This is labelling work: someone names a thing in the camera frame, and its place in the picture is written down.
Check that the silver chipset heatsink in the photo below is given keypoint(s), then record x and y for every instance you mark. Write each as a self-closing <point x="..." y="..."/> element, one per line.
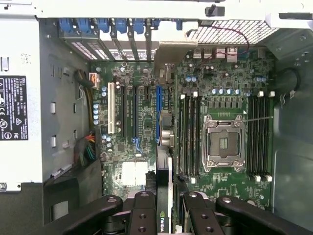
<point x="134" y="173"/>

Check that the blue card retention clip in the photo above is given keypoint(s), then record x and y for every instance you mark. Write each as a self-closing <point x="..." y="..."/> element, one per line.
<point x="84" y="25"/>
<point x="65" y="25"/>
<point x="121" y="25"/>
<point x="178" y="24"/>
<point x="155" y="24"/>
<point x="104" y="25"/>
<point x="138" y="25"/>

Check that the black chassis switch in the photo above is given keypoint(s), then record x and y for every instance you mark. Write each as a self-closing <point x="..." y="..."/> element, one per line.
<point x="215" y="10"/>

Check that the round coin battery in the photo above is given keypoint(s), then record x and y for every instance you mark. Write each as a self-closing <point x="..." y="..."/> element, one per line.
<point x="250" y="202"/>

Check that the white power connector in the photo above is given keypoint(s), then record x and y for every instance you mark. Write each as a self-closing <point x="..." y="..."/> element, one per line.
<point x="95" y="80"/>

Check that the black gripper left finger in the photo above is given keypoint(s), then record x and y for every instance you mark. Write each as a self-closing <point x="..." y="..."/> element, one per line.
<point x="144" y="215"/>

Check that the black plastic shroud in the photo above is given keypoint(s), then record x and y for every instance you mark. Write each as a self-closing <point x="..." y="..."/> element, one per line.
<point x="24" y="208"/>

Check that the blue expansion slot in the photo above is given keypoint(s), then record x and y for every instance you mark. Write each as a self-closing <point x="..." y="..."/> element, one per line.
<point x="158" y="98"/>

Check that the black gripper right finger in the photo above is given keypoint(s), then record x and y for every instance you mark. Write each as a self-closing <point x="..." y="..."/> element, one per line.
<point x="203" y="218"/>

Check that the short black expansion slot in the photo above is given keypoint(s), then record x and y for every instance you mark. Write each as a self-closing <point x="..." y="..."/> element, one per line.
<point x="146" y="94"/>

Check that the white PCI expansion slot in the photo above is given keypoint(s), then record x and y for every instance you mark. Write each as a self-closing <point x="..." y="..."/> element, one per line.
<point x="111" y="107"/>

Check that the long black expansion slot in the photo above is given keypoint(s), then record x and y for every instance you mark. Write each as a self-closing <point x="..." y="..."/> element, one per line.
<point x="122" y="110"/>
<point x="134" y="110"/>

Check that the open black PC case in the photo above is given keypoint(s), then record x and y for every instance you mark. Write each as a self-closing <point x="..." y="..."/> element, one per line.
<point x="293" y="147"/>

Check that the black-clipped RAM slot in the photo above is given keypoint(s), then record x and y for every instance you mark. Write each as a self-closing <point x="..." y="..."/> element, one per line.
<point x="263" y="142"/>
<point x="252" y="142"/>
<point x="188" y="134"/>
<point x="199" y="134"/>

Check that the grey power supply unit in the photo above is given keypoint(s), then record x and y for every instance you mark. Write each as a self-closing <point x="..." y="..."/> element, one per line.
<point x="31" y="49"/>

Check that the green motherboard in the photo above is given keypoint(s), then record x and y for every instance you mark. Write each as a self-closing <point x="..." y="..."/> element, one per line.
<point x="220" y="191"/>

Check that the metal CPU socket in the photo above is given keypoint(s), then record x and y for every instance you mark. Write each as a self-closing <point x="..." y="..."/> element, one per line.
<point x="223" y="143"/>

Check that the thin socket locking lever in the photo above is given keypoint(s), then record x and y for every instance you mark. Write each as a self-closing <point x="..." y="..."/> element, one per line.
<point x="259" y="119"/>

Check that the black rating label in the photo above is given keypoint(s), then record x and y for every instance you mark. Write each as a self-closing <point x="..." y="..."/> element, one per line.
<point x="14" y="107"/>

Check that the white-clipped RAM slot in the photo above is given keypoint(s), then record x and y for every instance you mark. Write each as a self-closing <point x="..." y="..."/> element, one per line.
<point x="269" y="142"/>
<point x="258" y="142"/>
<point x="194" y="134"/>
<point x="182" y="134"/>

